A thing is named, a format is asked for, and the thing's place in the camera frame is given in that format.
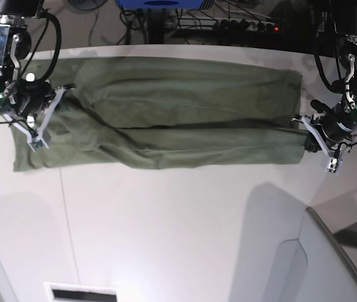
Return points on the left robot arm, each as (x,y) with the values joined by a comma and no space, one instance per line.
(343,20)

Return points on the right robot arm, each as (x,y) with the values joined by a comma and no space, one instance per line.
(15,41)

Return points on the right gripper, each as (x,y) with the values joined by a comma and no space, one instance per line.
(29,98)

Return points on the white label with black bar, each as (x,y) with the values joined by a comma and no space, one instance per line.
(80,293)

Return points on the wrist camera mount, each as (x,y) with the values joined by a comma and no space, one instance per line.
(332,158)
(34,127)

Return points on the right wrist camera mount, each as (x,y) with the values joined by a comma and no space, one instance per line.
(34,127)

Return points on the green t-shirt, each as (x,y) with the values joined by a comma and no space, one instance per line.
(164,113)

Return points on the black floor fan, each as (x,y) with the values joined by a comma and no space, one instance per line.
(86,5)

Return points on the blue bin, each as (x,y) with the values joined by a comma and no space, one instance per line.
(160,4)

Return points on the grey metal table-side rail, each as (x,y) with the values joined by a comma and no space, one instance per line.
(341,254)

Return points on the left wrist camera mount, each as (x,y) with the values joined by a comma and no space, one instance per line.
(332,158)

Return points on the black power strip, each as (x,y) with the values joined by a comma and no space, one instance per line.
(243,25)

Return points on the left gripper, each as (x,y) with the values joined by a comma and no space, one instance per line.
(336,124)

